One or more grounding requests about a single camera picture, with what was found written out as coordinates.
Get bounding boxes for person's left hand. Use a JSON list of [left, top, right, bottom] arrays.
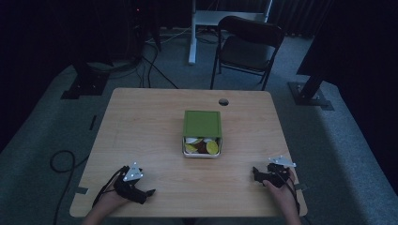
[[92, 187, 130, 217]]

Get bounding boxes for black folding chair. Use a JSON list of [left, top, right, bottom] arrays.
[[209, 15, 286, 92]]

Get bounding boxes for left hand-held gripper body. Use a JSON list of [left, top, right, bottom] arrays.
[[113, 161, 148, 205]]

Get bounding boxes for white desk frame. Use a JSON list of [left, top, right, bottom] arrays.
[[187, 0, 274, 66]]

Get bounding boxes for pile of coffee capsules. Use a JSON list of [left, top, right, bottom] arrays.
[[184, 137, 221, 156]]

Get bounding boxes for dark curtain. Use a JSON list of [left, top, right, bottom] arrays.
[[268, 0, 334, 38]]

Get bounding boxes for person's right hand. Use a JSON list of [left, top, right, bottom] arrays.
[[264, 168, 299, 209]]

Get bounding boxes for black looped floor cable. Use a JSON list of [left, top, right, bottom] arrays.
[[49, 149, 90, 225]]

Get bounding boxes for green drawer box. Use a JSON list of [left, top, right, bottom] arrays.
[[182, 110, 223, 140]]

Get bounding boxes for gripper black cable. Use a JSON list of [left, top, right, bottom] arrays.
[[280, 172, 302, 218], [92, 166, 130, 209]]

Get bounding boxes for black floor cables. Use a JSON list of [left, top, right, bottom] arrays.
[[136, 40, 180, 90]]

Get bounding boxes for black stand with base plate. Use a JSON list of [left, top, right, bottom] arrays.
[[287, 69, 335, 112], [60, 60, 111, 101]]

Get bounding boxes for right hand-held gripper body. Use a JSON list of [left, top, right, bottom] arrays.
[[262, 155, 297, 188]]

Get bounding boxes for white floor cable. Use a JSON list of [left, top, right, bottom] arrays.
[[145, 27, 192, 45]]

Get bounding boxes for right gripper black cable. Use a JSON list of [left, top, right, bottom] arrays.
[[280, 172, 302, 218]]

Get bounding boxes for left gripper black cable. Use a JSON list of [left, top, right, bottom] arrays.
[[92, 166, 130, 209]]

